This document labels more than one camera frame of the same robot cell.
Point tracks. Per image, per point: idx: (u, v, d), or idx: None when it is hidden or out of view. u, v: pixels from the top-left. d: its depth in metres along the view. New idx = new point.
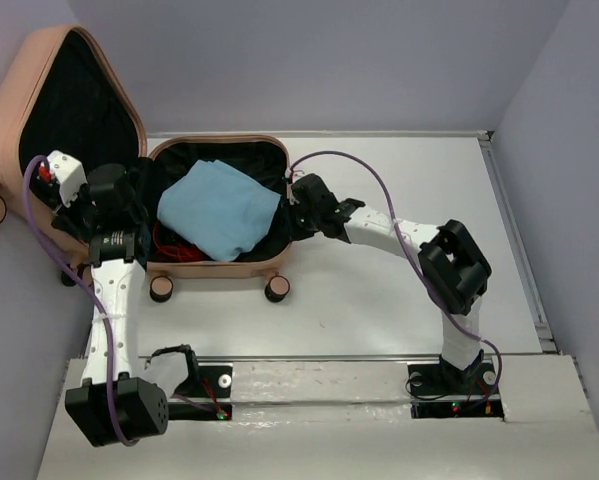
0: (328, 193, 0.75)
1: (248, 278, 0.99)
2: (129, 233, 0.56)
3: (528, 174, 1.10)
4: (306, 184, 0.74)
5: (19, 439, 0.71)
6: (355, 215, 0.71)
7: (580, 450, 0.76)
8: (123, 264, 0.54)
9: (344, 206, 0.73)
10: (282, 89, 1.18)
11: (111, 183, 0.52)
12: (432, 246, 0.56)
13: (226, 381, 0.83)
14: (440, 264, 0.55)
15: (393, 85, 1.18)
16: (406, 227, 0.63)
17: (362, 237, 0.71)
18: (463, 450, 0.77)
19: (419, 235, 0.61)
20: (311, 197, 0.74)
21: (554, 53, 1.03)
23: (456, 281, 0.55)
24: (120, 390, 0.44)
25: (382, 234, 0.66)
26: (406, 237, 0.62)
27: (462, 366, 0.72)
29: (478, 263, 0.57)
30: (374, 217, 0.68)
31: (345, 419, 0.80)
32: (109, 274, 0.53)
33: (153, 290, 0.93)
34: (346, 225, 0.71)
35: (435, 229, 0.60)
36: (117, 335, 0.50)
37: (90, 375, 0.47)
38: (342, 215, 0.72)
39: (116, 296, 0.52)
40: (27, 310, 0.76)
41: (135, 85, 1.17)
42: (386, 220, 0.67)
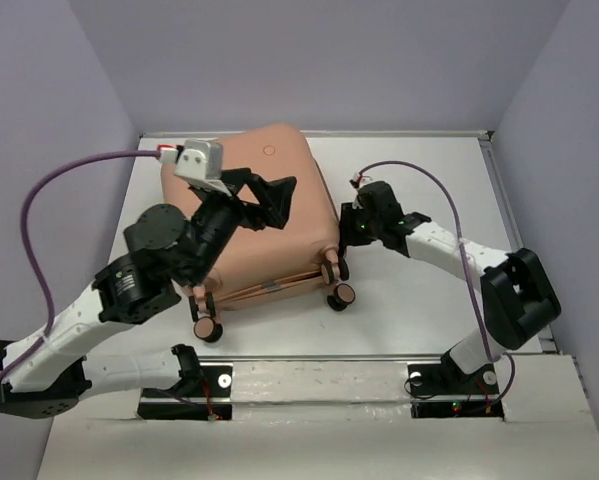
0: (395, 203, 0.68)
1: (302, 298, 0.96)
2: (133, 296, 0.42)
3: (528, 174, 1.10)
4: (374, 191, 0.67)
5: (19, 439, 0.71)
6: (419, 228, 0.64)
7: (581, 450, 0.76)
8: (94, 312, 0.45)
9: (408, 218, 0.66)
10: (281, 89, 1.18)
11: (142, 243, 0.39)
12: (497, 272, 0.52)
13: (226, 381, 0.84)
14: (506, 293, 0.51)
15: (393, 85, 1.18)
16: (471, 247, 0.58)
17: (419, 251, 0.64)
18: (464, 450, 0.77)
19: (486, 259, 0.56)
20: (377, 204, 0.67)
21: (553, 53, 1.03)
23: (519, 314, 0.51)
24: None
25: (445, 253, 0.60)
26: (470, 258, 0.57)
27: (470, 369, 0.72)
29: (545, 298, 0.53)
30: (439, 233, 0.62)
31: (345, 419, 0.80)
32: (81, 309, 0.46)
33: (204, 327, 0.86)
34: (407, 237, 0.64)
35: (504, 255, 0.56)
36: (32, 359, 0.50)
37: (7, 349, 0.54)
38: (405, 226, 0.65)
39: (62, 334, 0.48)
40: (29, 310, 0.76)
41: (135, 85, 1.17)
42: (450, 237, 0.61)
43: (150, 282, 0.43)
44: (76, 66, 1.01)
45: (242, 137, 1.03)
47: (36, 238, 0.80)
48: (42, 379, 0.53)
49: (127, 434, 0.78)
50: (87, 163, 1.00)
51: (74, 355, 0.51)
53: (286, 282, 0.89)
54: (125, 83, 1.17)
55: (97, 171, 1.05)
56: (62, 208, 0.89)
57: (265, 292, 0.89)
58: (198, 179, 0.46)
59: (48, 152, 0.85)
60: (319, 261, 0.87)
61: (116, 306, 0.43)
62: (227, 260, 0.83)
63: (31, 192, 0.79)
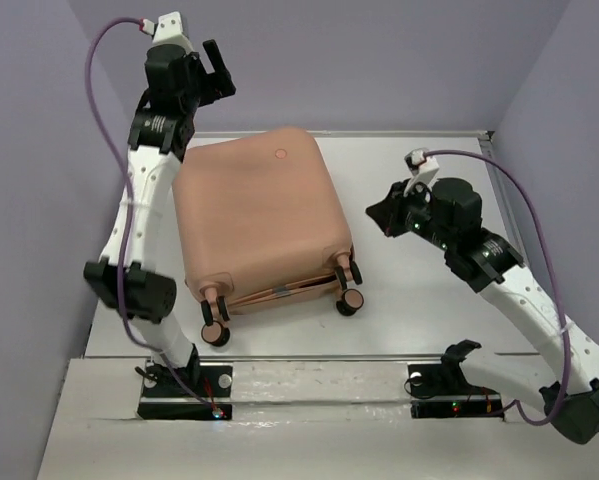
0: (477, 220, 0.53)
1: (309, 303, 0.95)
2: (170, 120, 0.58)
3: (528, 174, 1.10)
4: (460, 204, 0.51)
5: (20, 438, 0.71)
6: (508, 276, 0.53)
7: (581, 450, 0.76)
8: (157, 154, 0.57)
9: (492, 248, 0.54)
10: (282, 88, 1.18)
11: (165, 62, 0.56)
12: None
13: (226, 381, 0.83)
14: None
15: (393, 85, 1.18)
16: (574, 341, 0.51)
17: (498, 301, 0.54)
18: (464, 450, 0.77)
19: (592, 366, 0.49)
20: (461, 221, 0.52)
21: (554, 53, 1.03)
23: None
24: (130, 279, 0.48)
25: (539, 327, 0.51)
26: (574, 357, 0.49)
27: (473, 379, 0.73)
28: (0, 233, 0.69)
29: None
30: (534, 296, 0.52)
31: (345, 418, 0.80)
32: (143, 164, 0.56)
33: (212, 335, 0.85)
34: (493, 285, 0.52)
35: None
36: (137, 226, 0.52)
37: (108, 256, 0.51)
38: (488, 261, 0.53)
39: (143, 184, 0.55)
40: (30, 310, 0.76)
41: (134, 85, 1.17)
42: (550, 311, 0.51)
43: (171, 113, 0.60)
44: (77, 66, 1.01)
45: (254, 140, 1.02)
47: (35, 237, 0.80)
48: (152, 257, 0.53)
49: (127, 434, 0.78)
50: (87, 162, 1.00)
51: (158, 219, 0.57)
53: (295, 287, 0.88)
54: (125, 83, 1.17)
55: (98, 171, 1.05)
56: (63, 208, 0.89)
57: (274, 296, 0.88)
58: (176, 36, 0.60)
59: (48, 152, 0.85)
60: (331, 266, 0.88)
61: (165, 133, 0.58)
62: (239, 262, 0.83)
63: (32, 192, 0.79)
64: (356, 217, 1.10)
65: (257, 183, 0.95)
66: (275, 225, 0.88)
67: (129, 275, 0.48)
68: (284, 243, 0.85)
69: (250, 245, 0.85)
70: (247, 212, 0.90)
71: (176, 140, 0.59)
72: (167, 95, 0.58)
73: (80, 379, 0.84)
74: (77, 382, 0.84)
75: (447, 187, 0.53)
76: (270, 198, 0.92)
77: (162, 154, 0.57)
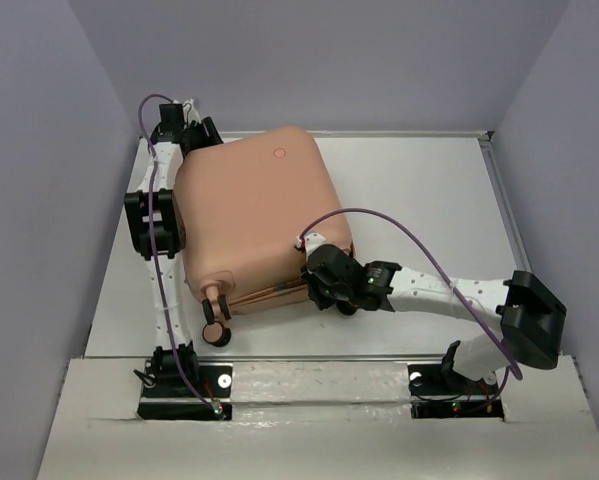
0: (351, 262, 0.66)
1: (309, 304, 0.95)
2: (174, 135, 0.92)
3: (528, 174, 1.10)
4: (327, 260, 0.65)
5: (21, 437, 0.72)
6: (396, 283, 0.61)
7: (581, 450, 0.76)
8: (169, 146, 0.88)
9: (376, 272, 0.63)
10: (281, 88, 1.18)
11: (172, 104, 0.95)
12: (514, 309, 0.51)
13: (226, 381, 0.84)
14: (529, 329, 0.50)
15: (392, 85, 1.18)
16: (467, 288, 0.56)
17: (406, 305, 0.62)
18: (464, 450, 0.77)
19: (490, 298, 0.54)
20: (336, 272, 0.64)
21: (553, 53, 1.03)
23: (547, 341, 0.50)
24: (161, 199, 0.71)
25: (439, 300, 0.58)
26: (473, 302, 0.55)
27: (476, 375, 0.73)
28: None
29: (556, 309, 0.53)
30: (421, 281, 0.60)
31: (345, 419, 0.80)
32: (164, 150, 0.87)
33: (211, 335, 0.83)
34: (388, 296, 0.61)
35: (501, 284, 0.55)
36: (162, 173, 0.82)
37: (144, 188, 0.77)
38: (378, 285, 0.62)
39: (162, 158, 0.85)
40: (30, 310, 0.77)
41: (134, 85, 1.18)
42: (437, 282, 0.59)
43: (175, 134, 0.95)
44: (77, 66, 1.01)
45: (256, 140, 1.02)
47: (35, 236, 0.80)
48: None
49: (127, 434, 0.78)
50: (87, 162, 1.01)
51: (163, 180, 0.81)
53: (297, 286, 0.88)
54: (126, 83, 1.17)
55: (98, 171, 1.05)
56: (63, 207, 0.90)
57: (276, 295, 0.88)
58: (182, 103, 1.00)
59: (48, 152, 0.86)
60: None
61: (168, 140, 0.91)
62: (239, 260, 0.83)
63: (32, 191, 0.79)
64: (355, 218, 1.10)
65: (257, 183, 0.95)
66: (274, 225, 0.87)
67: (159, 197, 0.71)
68: (282, 242, 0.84)
69: (249, 244, 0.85)
70: (247, 211, 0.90)
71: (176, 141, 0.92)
72: (172, 122, 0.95)
73: (80, 378, 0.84)
74: (77, 382, 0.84)
75: (314, 255, 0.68)
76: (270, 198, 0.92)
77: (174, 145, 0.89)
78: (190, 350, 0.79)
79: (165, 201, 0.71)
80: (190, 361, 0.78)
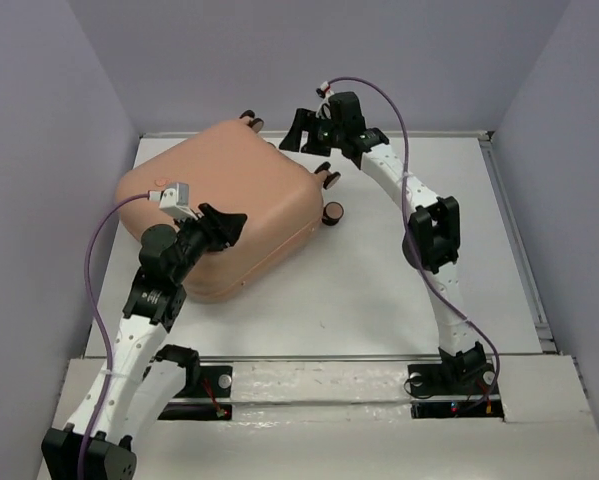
0: (359, 116, 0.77)
1: (309, 303, 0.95)
2: (165, 296, 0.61)
3: (528, 174, 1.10)
4: (342, 101, 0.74)
5: (20, 437, 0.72)
6: (375, 149, 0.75)
7: (581, 450, 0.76)
8: (147, 325, 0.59)
9: (369, 134, 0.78)
10: (281, 87, 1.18)
11: (156, 254, 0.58)
12: (422, 212, 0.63)
13: (226, 381, 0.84)
14: (424, 229, 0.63)
15: (392, 86, 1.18)
16: (412, 185, 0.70)
17: (371, 170, 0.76)
18: (464, 451, 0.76)
19: (420, 197, 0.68)
20: (343, 113, 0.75)
21: (554, 53, 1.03)
23: (427, 245, 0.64)
24: (89, 451, 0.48)
25: (391, 178, 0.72)
26: (409, 194, 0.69)
27: (453, 350, 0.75)
28: None
29: (452, 239, 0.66)
30: (390, 160, 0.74)
31: (345, 419, 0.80)
32: (131, 331, 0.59)
33: (335, 214, 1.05)
34: (363, 154, 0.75)
35: (434, 199, 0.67)
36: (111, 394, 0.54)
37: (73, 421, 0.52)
38: (365, 143, 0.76)
39: (126, 357, 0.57)
40: (30, 311, 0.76)
41: (134, 85, 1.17)
42: (398, 168, 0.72)
43: (163, 285, 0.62)
44: (77, 65, 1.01)
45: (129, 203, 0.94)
47: (35, 237, 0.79)
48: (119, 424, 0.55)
49: None
50: (87, 162, 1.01)
51: (135, 385, 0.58)
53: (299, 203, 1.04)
54: (125, 82, 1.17)
55: (98, 171, 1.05)
56: (63, 208, 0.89)
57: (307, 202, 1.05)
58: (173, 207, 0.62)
59: (48, 153, 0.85)
60: None
61: (156, 305, 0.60)
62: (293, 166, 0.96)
63: (31, 193, 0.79)
64: (355, 217, 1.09)
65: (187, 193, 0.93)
66: (244, 163, 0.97)
67: (89, 448, 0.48)
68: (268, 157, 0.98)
69: (277, 163, 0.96)
70: (232, 175, 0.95)
71: (167, 311, 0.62)
72: (159, 275, 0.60)
73: (79, 379, 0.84)
74: (76, 382, 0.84)
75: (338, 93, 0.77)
76: (208, 170, 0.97)
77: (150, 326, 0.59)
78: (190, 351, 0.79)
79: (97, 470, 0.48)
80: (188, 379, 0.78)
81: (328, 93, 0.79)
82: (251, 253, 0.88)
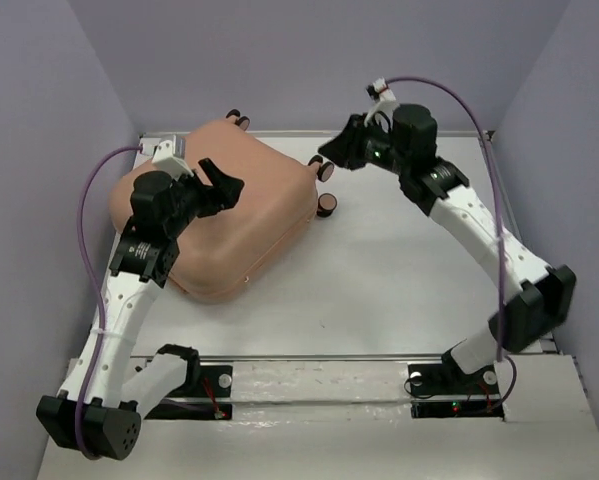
0: (430, 146, 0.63)
1: (309, 303, 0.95)
2: (155, 249, 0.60)
3: (528, 174, 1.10)
4: (417, 128, 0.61)
5: (21, 437, 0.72)
6: (453, 195, 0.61)
7: (582, 450, 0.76)
8: (138, 282, 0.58)
9: (442, 172, 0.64)
10: (281, 86, 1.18)
11: (148, 197, 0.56)
12: (536, 293, 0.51)
13: (226, 381, 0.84)
14: (532, 312, 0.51)
15: (392, 86, 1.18)
16: (511, 249, 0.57)
17: (447, 218, 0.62)
18: (464, 451, 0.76)
19: (525, 269, 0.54)
20: (414, 144, 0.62)
21: (554, 53, 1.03)
23: (528, 329, 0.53)
24: (86, 418, 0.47)
25: (482, 236, 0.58)
26: (509, 263, 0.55)
27: (470, 369, 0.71)
28: None
29: (557, 317, 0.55)
30: (475, 211, 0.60)
31: (345, 419, 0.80)
32: (120, 290, 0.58)
33: (329, 205, 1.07)
34: (439, 199, 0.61)
35: (543, 268, 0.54)
36: (104, 358, 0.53)
37: (69, 388, 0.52)
38: (436, 183, 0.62)
39: (118, 316, 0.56)
40: (30, 311, 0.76)
41: (134, 85, 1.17)
42: (488, 223, 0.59)
43: (154, 239, 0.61)
44: (76, 65, 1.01)
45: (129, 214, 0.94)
47: (34, 236, 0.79)
48: (117, 387, 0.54)
49: None
50: (87, 163, 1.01)
51: (129, 345, 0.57)
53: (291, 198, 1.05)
54: (125, 82, 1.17)
55: (98, 171, 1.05)
56: (63, 207, 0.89)
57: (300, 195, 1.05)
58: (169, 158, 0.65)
59: (48, 154, 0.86)
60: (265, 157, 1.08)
61: (145, 258, 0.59)
62: (285, 161, 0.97)
63: (31, 193, 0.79)
64: (355, 217, 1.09)
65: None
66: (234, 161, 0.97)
67: (86, 415, 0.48)
68: (256, 153, 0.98)
69: (269, 157, 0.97)
70: (225, 173, 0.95)
71: (157, 267, 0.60)
72: (150, 223, 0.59)
73: None
74: None
75: (406, 112, 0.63)
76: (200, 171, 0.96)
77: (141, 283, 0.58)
78: (192, 351, 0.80)
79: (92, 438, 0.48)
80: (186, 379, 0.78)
81: (384, 94, 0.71)
82: (256, 246, 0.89)
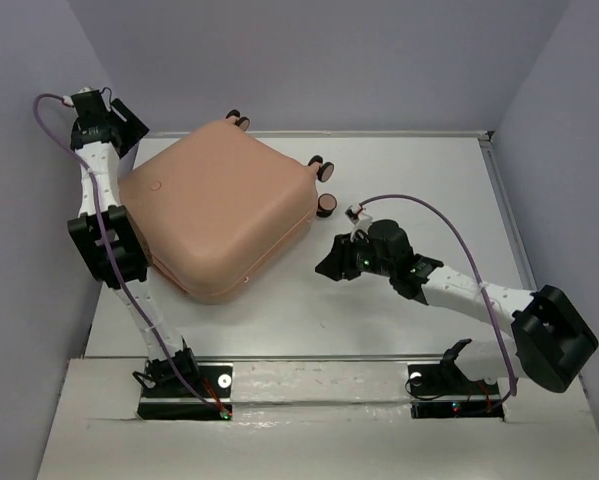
0: (408, 248, 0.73)
1: (309, 303, 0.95)
2: (104, 128, 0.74)
3: (528, 174, 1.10)
4: (390, 239, 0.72)
5: (20, 435, 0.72)
6: (432, 276, 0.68)
7: (582, 449, 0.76)
8: (101, 145, 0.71)
9: (421, 266, 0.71)
10: (282, 87, 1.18)
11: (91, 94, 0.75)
12: (528, 316, 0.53)
13: (226, 381, 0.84)
14: (541, 338, 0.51)
15: (393, 86, 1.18)
16: (495, 291, 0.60)
17: (438, 298, 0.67)
18: (464, 451, 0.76)
19: (511, 301, 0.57)
20: (391, 251, 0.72)
21: (554, 54, 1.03)
23: (559, 357, 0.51)
24: (113, 216, 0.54)
25: (466, 297, 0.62)
26: (495, 303, 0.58)
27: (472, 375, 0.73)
28: (0, 233, 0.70)
29: (582, 336, 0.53)
30: (455, 278, 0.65)
31: (345, 419, 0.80)
32: (93, 152, 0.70)
33: (326, 207, 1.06)
34: (423, 285, 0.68)
35: (529, 295, 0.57)
36: (103, 186, 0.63)
37: (86, 210, 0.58)
38: (419, 276, 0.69)
39: (96, 163, 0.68)
40: (30, 311, 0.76)
41: (134, 86, 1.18)
42: (468, 281, 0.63)
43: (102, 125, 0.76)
44: (76, 65, 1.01)
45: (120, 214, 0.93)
47: (34, 236, 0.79)
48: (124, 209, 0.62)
49: (127, 434, 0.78)
50: None
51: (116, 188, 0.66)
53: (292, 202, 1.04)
54: (126, 83, 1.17)
55: None
56: (63, 208, 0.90)
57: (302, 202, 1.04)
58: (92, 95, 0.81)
59: (48, 153, 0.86)
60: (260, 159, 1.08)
61: (97, 135, 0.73)
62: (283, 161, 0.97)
63: (31, 193, 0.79)
64: None
65: (176, 197, 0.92)
66: (231, 161, 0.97)
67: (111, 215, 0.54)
68: (253, 153, 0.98)
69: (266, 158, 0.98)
70: (222, 175, 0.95)
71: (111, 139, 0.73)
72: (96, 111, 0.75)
73: (79, 379, 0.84)
74: (77, 381, 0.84)
75: (378, 226, 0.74)
76: (195, 171, 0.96)
77: (104, 144, 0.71)
78: (186, 350, 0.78)
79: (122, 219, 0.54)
80: (189, 371, 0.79)
81: (361, 215, 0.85)
82: (252, 245, 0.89)
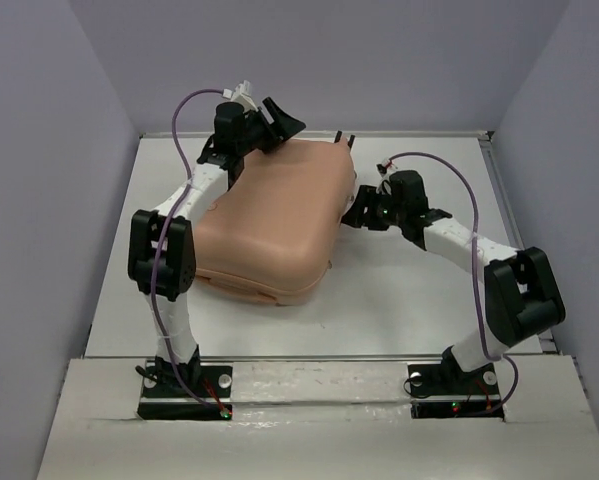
0: (423, 197, 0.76)
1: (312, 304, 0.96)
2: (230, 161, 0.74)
3: (527, 174, 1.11)
4: (405, 181, 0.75)
5: (20, 435, 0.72)
6: (436, 224, 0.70)
7: (583, 449, 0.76)
8: (216, 169, 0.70)
9: (430, 214, 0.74)
10: (281, 88, 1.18)
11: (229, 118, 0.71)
12: (503, 264, 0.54)
13: (226, 381, 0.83)
14: (508, 288, 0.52)
15: (392, 86, 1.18)
16: (482, 243, 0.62)
17: (436, 244, 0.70)
18: (465, 451, 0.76)
19: (494, 253, 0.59)
20: (406, 192, 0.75)
21: (553, 54, 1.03)
23: (519, 309, 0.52)
24: (174, 227, 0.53)
25: (457, 243, 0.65)
26: (480, 252, 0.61)
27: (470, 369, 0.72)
28: (0, 232, 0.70)
29: (549, 300, 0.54)
30: (454, 227, 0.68)
31: (345, 419, 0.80)
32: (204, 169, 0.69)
33: None
34: (425, 229, 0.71)
35: (513, 252, 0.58)
36: (189, 199, 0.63)
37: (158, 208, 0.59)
38: (425, 220, 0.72)
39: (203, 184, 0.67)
40: (30, 310, 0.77)
41: (134, 86, 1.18)
42: (464, 231, 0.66)
43: (229, 153, 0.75)
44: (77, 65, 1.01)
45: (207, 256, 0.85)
47: (35, 235, 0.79)
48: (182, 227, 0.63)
49: (127, 434, 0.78)
50: (88, 164, 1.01)
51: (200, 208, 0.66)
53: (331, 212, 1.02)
54: (125, 83, 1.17)
55: (97, 171, 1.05)
56: (64, 208, 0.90)
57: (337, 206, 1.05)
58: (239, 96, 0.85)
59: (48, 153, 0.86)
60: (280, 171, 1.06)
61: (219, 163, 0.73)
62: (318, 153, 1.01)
63: (32, 193, 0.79)
64: None
65: (257, 217, 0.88)
66: (270, 171, 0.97)
67: (172, 226, 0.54)
68: (280, 156, 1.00)
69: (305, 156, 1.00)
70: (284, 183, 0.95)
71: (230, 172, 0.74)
72: (228, 139, 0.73)
73: (80, 379, 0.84)
74: (78, 381, 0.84)
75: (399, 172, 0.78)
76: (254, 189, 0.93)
77: (221, 170, 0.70)
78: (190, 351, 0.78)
79: (179, 234, 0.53)
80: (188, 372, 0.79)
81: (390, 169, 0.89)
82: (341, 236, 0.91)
